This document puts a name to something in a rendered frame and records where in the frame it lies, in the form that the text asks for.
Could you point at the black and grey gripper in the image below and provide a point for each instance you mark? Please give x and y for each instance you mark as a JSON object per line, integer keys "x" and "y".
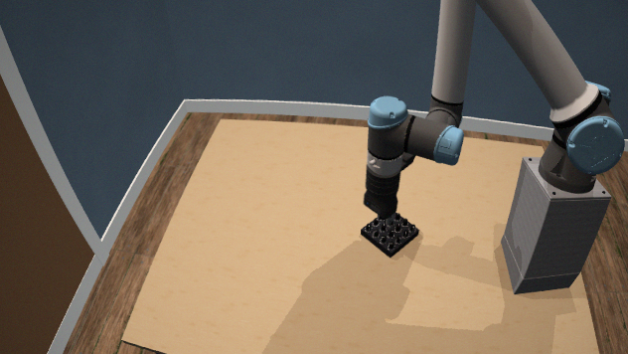
{"x": 383, "y": 182}

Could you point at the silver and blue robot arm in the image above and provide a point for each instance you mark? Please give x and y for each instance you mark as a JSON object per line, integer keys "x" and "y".
{"x": 580, "y": 113}

